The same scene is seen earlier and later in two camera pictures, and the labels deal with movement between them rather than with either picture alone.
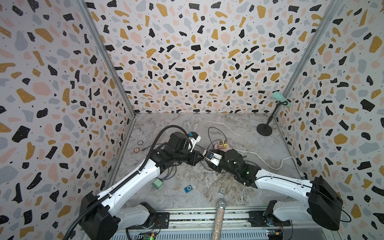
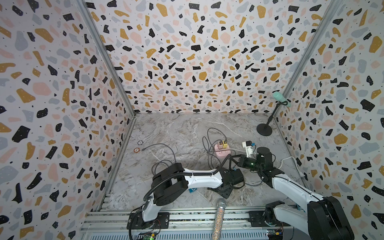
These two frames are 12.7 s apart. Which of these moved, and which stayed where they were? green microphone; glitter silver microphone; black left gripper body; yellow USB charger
Moved: black left gripper body
Stayed: yellow USB charger; green microphone; glitter silver microphone
